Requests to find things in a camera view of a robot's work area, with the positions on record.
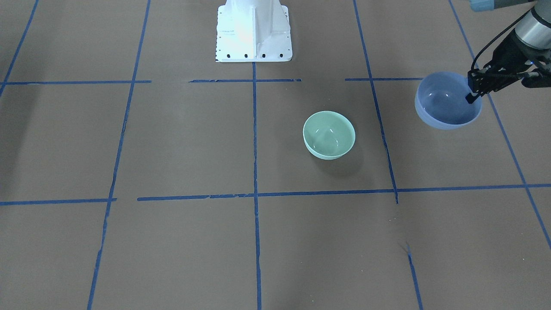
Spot blue bowl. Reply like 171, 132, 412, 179
415, 72, 482, 130

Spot green bowl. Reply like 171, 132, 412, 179
302, 111, 356, 160

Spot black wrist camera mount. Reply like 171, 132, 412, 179
521, 62, 551, 89

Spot white pedestal base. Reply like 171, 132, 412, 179
215, 0, 293, 62

